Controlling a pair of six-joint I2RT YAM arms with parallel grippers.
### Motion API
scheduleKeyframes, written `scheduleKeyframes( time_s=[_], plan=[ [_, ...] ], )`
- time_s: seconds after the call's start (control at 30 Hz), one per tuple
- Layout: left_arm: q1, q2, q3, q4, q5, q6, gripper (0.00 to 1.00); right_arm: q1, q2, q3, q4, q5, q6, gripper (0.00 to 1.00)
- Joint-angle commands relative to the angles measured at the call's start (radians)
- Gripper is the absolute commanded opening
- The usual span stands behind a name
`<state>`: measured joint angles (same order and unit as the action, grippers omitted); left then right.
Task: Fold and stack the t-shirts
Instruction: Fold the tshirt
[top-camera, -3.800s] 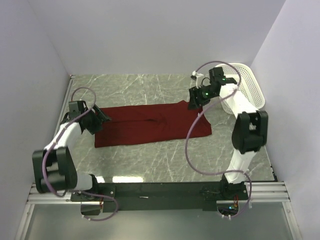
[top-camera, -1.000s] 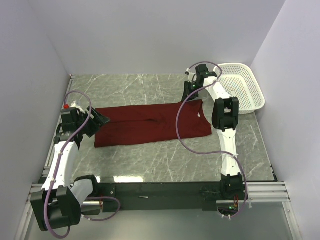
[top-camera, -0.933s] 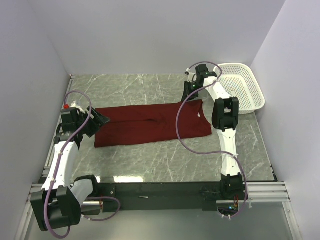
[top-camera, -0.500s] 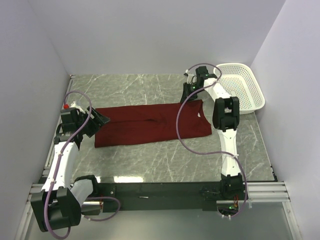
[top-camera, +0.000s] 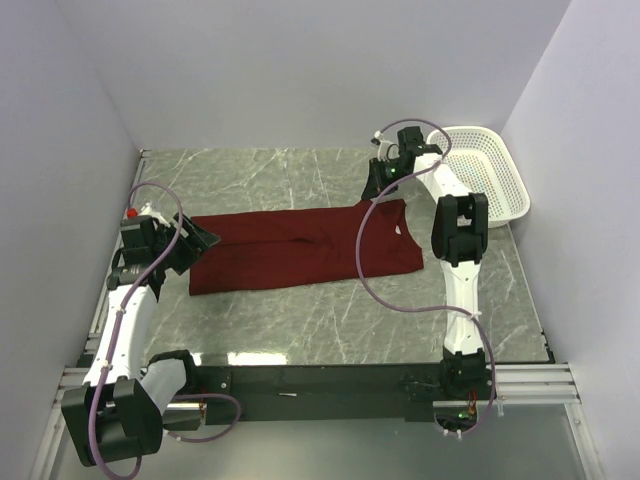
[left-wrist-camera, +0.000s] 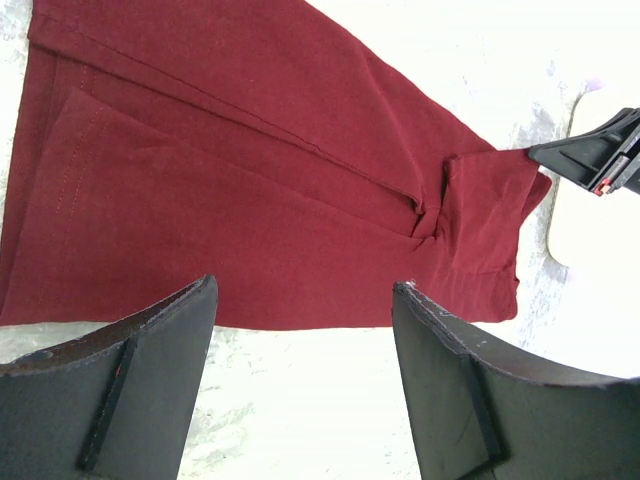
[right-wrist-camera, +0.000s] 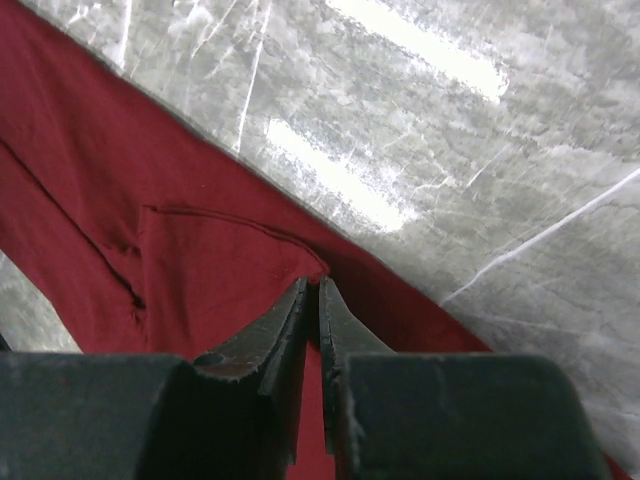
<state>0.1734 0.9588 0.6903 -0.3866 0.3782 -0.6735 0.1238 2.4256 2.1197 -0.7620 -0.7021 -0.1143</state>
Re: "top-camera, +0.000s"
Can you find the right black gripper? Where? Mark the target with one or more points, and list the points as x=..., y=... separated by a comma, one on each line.
x=375, y=180

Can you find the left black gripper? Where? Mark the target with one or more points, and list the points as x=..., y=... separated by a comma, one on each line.
x=192, y=244

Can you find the dark red polo shirt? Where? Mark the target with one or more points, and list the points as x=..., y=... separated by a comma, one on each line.
x=288, y=248

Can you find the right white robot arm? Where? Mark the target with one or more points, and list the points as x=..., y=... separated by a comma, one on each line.
x=459, y=240

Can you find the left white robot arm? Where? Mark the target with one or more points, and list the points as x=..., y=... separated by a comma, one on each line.
x=116, y=411

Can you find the white perforated plastic basket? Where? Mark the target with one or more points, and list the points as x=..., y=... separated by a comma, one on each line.
x=478, y=162

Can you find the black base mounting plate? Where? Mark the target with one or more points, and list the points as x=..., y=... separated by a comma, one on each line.
x=336, y=392

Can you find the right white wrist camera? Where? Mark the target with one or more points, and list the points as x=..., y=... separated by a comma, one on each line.
x=387, y=150

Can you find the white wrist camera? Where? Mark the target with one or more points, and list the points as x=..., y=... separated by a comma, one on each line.
x=148, y=209
x=387, y=150

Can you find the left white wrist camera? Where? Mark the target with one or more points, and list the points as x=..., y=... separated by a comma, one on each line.
x=148, y=209

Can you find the aluminium frame rail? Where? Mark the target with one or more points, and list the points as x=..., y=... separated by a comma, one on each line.
x=536, y=384

